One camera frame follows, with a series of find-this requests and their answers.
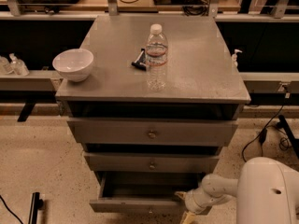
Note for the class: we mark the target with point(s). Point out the white bowl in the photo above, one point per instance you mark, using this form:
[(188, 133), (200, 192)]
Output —
[(74, 64)]

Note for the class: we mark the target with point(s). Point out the grey top drawer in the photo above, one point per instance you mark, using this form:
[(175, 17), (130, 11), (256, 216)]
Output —
[(172, 132)]

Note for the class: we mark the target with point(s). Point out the black bracket left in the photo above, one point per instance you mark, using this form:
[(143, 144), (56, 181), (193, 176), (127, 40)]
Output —
[(26, 111)]

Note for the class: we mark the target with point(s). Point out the clear sanitizer bottle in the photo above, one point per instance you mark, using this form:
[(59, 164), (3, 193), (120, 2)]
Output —
[(18, 65)]

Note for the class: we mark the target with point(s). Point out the black table leg right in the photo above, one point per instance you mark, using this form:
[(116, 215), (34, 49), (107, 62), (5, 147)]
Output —
[(294, 141)]

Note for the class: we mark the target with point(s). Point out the grey drawer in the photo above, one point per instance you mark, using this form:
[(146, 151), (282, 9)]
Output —
[(172, 132), (136, 192), (131, 162)]

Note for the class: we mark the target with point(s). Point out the grey metal shelf rail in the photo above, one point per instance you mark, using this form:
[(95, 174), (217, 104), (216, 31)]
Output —
[(36, 80)]

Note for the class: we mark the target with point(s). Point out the grey drawer cabinet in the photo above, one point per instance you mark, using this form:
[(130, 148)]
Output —
[(201, 81)]

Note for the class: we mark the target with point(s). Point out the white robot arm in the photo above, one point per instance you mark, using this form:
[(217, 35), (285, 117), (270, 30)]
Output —
[(267, 192)]

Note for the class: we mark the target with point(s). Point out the clear round bottle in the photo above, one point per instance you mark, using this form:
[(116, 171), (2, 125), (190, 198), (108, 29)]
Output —
[(5, 65)]

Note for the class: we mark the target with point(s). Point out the white pump dispenser bottle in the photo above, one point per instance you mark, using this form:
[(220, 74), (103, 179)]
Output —
[(234, 56)]

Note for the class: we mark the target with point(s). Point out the grey bottom drawer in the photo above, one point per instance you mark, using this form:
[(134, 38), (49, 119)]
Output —
[(136, 192)]

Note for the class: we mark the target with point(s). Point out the grey middle drawer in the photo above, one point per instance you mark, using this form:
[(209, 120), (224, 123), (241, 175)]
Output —
[(131, 162)]

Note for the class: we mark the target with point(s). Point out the black and white razor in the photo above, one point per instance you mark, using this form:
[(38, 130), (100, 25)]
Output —
[(140, 62)]

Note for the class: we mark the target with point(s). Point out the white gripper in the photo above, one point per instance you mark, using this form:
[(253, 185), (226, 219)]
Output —
[(191, 202)]

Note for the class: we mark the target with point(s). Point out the black stand bottom left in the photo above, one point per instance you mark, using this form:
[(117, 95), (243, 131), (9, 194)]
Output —
[(36, 205)]

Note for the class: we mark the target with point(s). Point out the clear plastic water bottle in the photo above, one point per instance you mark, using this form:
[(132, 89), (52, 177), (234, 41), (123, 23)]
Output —
[(156, 58)]

